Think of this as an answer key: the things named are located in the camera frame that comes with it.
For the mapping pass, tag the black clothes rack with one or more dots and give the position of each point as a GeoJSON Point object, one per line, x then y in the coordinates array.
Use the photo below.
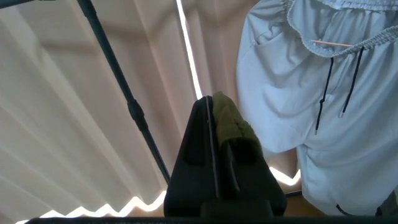
{"type": "Point", "coordinates": [109, 53]}

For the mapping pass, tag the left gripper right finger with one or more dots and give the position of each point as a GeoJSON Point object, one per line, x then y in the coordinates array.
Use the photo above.
{"type": "Point", "coordinates": [255, 183]}

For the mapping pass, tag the pale grey shorts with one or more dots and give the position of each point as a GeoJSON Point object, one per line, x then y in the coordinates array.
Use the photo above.
{"type": "Point", "coordinates": [280, 93]}

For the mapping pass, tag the beige curtain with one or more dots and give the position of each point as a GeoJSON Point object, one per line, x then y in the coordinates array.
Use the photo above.
{"type": "Point", "coordinates": [62, 124]}

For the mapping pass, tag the green garment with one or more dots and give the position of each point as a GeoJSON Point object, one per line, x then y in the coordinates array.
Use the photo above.
{"type": "Point", "coordinates": [230, 124]}

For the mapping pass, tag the pink clothes hanger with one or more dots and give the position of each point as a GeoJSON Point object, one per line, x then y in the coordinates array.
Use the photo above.
{"type": "Point", "coordinates": [332, 43]}

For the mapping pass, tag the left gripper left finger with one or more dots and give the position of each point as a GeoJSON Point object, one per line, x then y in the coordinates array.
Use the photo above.
{"type": "Point", "coordinates": [192, 174]}

